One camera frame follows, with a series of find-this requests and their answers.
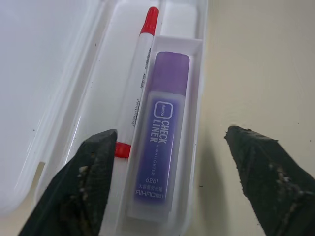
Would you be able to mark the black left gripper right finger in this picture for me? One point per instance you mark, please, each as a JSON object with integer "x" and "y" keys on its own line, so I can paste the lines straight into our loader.
{"x": 268, "y": 177}

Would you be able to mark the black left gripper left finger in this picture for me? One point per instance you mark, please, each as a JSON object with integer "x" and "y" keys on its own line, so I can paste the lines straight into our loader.
{"x": 81, "y": 186}

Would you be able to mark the purple highlighter marker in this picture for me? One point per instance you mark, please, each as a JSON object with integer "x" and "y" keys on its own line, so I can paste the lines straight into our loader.
{"x": 161, "y": 137}

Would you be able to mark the white plastic pencil case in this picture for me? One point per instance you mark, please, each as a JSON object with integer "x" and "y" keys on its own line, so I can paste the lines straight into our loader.
{"x": 103, "y": 73}

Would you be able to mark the red and white marker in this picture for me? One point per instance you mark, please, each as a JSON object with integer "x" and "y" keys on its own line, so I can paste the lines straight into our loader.
{"x": 141, "y": 73}

